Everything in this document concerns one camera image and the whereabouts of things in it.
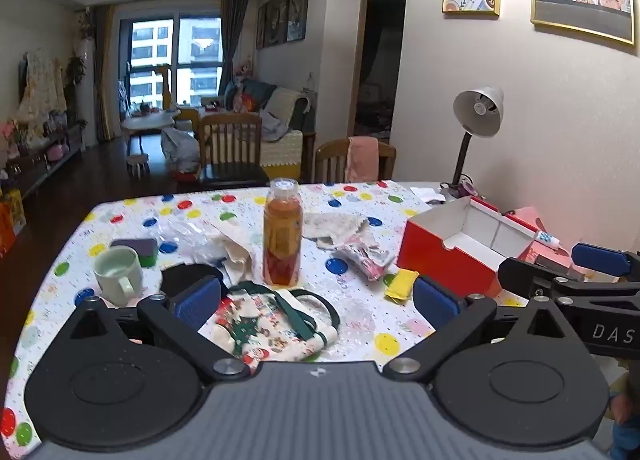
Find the orange juice bottle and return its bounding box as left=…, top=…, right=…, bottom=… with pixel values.
left=262, top=179, right=305, bottom=289

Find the white crumpled tissue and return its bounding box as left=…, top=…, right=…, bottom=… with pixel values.
left=210, top=222, right=267, bottom=285

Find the white round table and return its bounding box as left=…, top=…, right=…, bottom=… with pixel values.
left=122, top=110, right=182, bottom=141

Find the red cardboard box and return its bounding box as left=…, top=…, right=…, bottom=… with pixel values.
left=397, top=196, right=544, bottom=299

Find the pink printed tissue packet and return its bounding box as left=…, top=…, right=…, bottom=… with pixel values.
left=332, top=235, right=396, bottom=282

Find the yellow orange box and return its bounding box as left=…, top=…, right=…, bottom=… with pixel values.
left=0, top=189, right=27, bottom=257

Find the clear plastic bag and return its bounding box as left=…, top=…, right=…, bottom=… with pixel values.
left=160, top=217, right=232, bottom=265

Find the printed bag with green straps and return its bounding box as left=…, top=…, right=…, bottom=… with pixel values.
left=212, top=282, right=341, bottom=374

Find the green house plant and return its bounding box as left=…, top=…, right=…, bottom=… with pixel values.
left=65, top=54, right=87, bottom=90

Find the large window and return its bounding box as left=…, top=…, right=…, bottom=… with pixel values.
left=120, top=14, right=224, bottom=113

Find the white standing air conditioner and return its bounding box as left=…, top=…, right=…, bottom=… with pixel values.
left=80, top=37, right=99, bottom=147

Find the yellow cloth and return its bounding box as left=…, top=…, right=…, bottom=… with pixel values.
left=384, top=270, right=420, bottom=301

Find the purple sponge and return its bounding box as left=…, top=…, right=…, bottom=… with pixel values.
left=110, top=237, right=159, bottom=269

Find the beige knitted cloth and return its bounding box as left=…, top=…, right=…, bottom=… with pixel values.
left=302, top=212, right=371, bottom=249

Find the orange wall picture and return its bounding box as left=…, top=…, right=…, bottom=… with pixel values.
left=287, top=0, right=312, bottom=43

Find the grey desk lamp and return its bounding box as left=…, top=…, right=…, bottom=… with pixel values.
left=440, top=86, right=505, bottom=201

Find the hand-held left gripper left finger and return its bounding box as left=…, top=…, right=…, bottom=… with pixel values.
left=69, top=276, right=251, bottom=384

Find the white paper sheet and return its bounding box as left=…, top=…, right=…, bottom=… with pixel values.
left=410, top=185, right=446, bottom=203

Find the medium dark wall picture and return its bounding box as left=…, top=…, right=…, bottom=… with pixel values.
left=265, top=0, right=292, bottom=47

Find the yellow grey curtain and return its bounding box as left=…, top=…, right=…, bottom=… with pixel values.
left=92, top=4, right=122, bottom=141

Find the hanging floral cloth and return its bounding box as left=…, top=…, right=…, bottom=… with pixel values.
left=15, top=47, right=69, bottom=127

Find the black cloth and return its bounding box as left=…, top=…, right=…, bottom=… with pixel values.
left=160, top=264, right=226, bottom=299

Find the dark low cabinet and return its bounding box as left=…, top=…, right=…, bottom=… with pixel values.
left=0, top=122, right=84, bottom=201

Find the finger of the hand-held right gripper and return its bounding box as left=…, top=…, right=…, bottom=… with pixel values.
left=571, top=241, right=640, bottom=278
left=498, top=256, right=585, bottom=299

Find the balloon print tablecloth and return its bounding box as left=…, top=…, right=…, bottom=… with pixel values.
left=0, top=180, right=640, bottom=460

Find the wooden door frame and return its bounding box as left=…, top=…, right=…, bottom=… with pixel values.
left=350, top=0, right=408, bottom=139

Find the pink flat packet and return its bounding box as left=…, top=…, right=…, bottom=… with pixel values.
left=505, top=207, right=574, bottom=271

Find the wooden chair with towel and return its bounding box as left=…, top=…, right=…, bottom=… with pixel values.
left=314, top=137, right=397, bottom=185

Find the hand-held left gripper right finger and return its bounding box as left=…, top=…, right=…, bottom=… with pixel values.
left=383, top=276, right=592, bottom=384

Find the pink towel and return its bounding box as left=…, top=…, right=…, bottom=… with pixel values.
left=345, top=136, right=380, bottom=184

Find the sofa with cream blanket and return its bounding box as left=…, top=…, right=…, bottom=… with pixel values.
left=222, top=80, right=319, bottom=181

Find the wooden slatted chair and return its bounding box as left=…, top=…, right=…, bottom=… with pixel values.
left=197, top=112, right=271, bottom=189

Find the white plastic bag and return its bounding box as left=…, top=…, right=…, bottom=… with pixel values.
left=161, top=127, right=201, bottom=173

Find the pale green cup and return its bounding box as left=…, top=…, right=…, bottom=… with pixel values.
left=94, top=246, right=145, bottom=308

